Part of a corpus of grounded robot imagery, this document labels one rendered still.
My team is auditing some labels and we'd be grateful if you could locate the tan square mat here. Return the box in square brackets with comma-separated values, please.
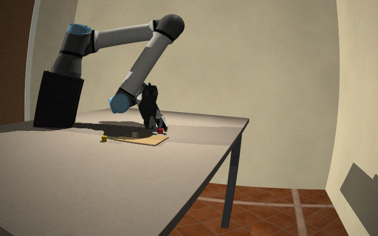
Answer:
[113, 132, 169, 146]

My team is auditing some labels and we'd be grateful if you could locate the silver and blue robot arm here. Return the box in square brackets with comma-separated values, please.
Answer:
[51, 14, 185, 114]

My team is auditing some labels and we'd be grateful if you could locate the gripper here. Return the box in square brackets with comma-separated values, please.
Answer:
[136, 83, 168, 132]

